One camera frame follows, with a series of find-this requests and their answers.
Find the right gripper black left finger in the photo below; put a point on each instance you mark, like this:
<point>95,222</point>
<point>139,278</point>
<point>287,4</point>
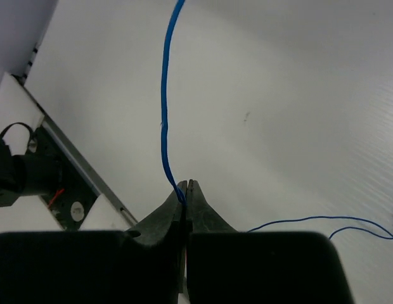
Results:
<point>144,264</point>

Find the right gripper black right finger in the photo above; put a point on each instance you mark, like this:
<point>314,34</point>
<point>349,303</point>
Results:
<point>224,265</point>

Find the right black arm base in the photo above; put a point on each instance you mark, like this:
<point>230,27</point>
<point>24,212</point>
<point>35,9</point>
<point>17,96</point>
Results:
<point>72,200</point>

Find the aluminium rail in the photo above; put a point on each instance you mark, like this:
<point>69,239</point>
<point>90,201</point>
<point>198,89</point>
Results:
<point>82,165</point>

